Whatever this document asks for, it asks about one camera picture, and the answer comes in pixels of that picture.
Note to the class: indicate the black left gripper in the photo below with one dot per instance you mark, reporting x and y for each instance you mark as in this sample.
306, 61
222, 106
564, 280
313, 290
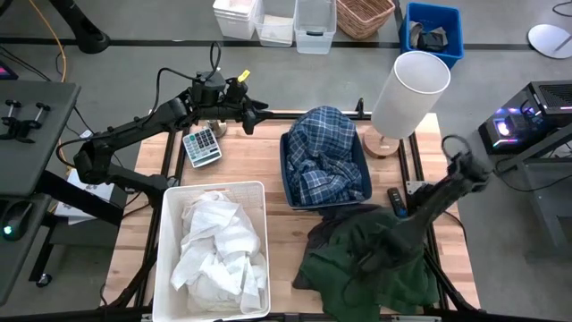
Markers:
236, 99

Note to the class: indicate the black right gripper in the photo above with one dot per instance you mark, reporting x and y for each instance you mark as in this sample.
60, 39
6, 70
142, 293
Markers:
386, 248

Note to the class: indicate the dark green garment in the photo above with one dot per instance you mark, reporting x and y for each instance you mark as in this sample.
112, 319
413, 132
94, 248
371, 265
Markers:
339, 277

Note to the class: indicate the blue plaid shirt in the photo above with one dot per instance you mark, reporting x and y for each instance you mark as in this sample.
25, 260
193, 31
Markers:
322, 156

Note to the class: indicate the white cloth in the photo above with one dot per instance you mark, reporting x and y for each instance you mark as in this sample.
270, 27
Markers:
219, 250

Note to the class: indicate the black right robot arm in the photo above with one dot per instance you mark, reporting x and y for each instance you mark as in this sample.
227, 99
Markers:
440, 194

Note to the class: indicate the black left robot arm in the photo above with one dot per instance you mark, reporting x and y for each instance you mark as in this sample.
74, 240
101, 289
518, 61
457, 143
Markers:
134, 129

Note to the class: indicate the dark clothes in crate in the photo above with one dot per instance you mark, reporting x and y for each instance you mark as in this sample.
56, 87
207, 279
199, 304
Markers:
429, 39

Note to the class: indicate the yellow tag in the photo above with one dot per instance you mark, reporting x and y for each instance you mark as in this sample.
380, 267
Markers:
243, 75

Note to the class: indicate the dark grey garment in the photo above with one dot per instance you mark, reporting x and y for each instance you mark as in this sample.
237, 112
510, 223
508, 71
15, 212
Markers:
324, 226

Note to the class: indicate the grey desk calculator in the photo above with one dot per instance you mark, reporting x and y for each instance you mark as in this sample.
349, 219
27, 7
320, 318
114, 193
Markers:
202, 146

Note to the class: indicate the dark blue plastic bin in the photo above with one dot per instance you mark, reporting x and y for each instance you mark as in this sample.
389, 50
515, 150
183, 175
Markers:
286, 179

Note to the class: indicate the black remote control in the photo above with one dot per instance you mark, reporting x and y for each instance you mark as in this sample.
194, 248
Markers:
397, 202

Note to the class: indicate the clear plastic storage box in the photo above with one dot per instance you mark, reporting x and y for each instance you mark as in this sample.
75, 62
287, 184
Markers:
275, 27

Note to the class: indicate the white storage box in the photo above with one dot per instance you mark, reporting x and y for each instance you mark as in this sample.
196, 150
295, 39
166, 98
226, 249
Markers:
234, 18

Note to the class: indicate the clear box with black latch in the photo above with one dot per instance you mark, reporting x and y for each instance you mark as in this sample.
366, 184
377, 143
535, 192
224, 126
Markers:
315, 27

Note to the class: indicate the round wooden lamp base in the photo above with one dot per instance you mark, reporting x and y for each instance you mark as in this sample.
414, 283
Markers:
377, 145

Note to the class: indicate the white plastic bin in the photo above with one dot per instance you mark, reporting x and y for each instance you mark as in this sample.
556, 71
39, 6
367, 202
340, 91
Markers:
172, 214

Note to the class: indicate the wicker basket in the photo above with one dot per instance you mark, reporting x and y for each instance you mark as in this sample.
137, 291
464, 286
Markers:
364, 15

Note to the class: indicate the white cylindrical lamp shade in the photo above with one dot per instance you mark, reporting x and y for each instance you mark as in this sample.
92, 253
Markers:
404, 96

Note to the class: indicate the white box with recycling print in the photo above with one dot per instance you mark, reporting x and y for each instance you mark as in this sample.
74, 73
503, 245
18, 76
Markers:
96, 190

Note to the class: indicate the black stand leg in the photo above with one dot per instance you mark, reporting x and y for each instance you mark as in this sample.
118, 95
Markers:
82, 31

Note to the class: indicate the grey side table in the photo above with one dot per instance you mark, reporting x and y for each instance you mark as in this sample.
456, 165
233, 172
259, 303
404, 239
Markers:
552, 197

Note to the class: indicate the blue plastic crate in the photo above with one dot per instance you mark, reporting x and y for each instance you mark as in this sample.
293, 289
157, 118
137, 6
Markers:
451, 27

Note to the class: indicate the black computer tower with lights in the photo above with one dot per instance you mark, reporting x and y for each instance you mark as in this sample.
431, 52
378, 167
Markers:
523, 116

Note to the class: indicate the dark grey desk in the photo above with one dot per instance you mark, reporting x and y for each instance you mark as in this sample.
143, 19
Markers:
31, 134

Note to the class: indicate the black desk clamp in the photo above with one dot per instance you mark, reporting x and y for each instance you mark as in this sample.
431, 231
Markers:
20, 123

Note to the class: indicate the black computer mouse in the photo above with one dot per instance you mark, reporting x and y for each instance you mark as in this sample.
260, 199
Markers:
15, 220

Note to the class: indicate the black caster wheel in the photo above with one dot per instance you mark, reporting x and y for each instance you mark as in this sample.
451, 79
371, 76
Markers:
43, 280

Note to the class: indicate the round white disc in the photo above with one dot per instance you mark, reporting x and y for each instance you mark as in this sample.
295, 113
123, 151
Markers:
547, 41

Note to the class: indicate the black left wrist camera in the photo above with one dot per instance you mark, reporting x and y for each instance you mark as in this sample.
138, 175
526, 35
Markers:
207, 89

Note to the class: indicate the black aluminium table frame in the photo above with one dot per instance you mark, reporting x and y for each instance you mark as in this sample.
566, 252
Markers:
172, 152

